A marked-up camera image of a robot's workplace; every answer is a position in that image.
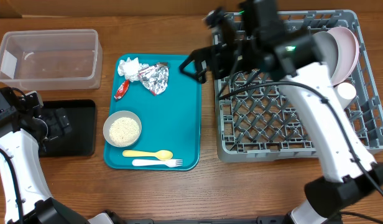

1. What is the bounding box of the pink plate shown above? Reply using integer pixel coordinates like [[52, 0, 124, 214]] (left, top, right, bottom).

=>
[[328, 27, 359, 86]]

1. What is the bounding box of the teal serving tray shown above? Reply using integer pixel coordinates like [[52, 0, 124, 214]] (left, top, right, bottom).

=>
[[109, 54, 201, 170]]

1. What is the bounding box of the red sauce packet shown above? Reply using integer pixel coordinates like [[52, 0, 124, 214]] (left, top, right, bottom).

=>
[[114, 80, 129, 101]]

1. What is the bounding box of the yellow plastic spoon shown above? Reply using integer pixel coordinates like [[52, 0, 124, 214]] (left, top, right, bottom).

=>
[[122, 150, 173, 161]]

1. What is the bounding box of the clear plastic bin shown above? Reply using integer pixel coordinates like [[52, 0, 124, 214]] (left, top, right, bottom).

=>
[[0, 29, 103, 91]]

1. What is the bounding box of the grey plate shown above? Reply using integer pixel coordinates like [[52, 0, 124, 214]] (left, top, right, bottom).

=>
[[313, 31, 338, 78]]

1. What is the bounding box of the white plastic fork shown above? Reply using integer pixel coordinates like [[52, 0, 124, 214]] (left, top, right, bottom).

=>
[[132, 159, 183, 167]]

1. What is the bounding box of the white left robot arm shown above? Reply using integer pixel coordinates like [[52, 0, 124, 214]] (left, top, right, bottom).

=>
[[0, 87, 115, 224]]

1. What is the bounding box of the black plastic tray bin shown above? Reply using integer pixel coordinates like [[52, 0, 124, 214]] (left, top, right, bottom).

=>
[[39, 100, 97, 157]]

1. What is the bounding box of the grey bowl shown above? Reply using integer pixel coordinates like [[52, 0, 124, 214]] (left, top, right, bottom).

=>
[[103, 111, 142, 147]]

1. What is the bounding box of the white cup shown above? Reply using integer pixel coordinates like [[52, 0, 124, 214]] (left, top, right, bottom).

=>
[[334, 82, 356, 109]]

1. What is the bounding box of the crumpled white tissue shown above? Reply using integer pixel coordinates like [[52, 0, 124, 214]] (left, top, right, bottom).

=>
[[117, 57, 149, 82]]

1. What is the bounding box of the crumpled silver foil wrapper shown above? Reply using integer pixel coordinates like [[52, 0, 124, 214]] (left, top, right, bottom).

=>
[[138, 63, 169, 96]]

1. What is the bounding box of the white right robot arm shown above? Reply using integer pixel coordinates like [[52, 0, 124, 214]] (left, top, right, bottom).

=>
[[187, 1, 383, 223]]

